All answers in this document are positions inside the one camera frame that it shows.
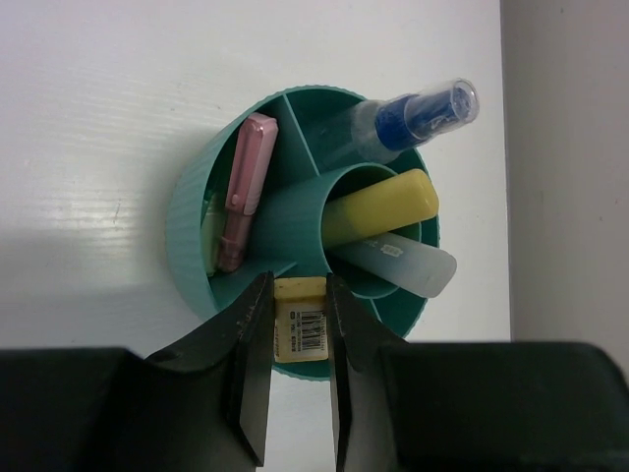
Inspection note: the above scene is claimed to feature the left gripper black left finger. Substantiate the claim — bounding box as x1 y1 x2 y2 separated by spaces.
1 272 274 471

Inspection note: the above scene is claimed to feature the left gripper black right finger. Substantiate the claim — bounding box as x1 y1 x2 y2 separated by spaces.
326 274 628 471

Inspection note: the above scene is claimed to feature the small tan square box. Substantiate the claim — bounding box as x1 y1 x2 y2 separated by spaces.
273 276 328 364

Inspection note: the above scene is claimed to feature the white item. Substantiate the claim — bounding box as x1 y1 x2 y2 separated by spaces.
331 232 457 298

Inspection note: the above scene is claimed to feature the green highlighter marker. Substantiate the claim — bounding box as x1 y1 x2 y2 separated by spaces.
200 194 225 276

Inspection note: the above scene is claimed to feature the yellow highlighter marker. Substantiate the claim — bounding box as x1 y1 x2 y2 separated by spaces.
321 169 439 248

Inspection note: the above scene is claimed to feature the clear spray bottle blue cap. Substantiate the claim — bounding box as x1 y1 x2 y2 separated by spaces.
312 78 480 170

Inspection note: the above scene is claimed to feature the pink highlighter marker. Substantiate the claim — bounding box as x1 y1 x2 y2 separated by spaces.
218 112 278 272

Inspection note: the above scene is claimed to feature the teal round divided container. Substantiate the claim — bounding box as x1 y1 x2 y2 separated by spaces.
165 86 442 384

